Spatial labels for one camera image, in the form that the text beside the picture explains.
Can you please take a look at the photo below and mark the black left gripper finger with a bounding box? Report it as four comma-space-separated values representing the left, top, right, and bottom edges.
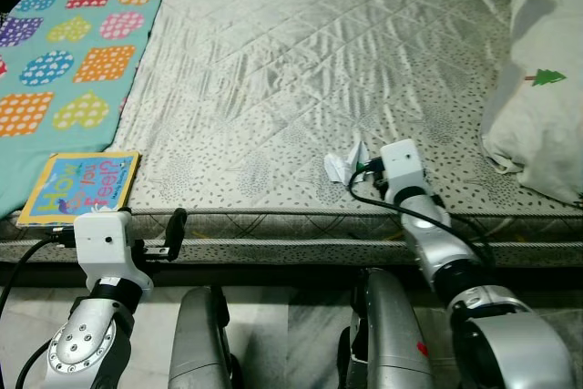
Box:
167, 209, 189, 262

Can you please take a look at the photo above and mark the colourful children's book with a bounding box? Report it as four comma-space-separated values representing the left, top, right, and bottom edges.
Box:
16, 150, 142, 229

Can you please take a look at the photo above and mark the white pillow green tree print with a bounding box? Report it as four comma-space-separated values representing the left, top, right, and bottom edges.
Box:
480, 0, 583, 205

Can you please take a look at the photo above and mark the white paper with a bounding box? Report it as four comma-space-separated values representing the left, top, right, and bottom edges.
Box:
324, 137, 371, 183

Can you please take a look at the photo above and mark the bed base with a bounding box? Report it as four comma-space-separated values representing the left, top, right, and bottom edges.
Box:
0, 240, 583, 271

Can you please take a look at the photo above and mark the grey robot left leg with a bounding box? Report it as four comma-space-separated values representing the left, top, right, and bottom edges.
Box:
169, 286, 243, 389

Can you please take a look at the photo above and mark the grey robot leg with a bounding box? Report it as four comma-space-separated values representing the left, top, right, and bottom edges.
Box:
339, 267, 435, 389
169, 286, 243, 389

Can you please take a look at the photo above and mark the teal heart patterned blanket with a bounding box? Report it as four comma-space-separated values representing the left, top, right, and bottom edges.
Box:
0, 0, 179, 222

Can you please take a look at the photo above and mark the quilted cream mattress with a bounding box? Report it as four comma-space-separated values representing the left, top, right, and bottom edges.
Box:
0, 0, 583, 244

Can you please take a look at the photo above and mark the grey robot right leg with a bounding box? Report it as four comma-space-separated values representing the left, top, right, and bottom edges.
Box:
339, 267, 435, 389

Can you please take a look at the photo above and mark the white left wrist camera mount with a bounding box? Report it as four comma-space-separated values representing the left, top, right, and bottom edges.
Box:
75, 210, 152, 292

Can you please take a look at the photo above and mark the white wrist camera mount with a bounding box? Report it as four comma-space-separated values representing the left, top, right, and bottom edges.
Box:
378, 139, 428, 210
75, 210, 152, 292

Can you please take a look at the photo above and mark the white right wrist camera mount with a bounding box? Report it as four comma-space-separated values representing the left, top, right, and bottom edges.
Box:
378, 139, 428, 210

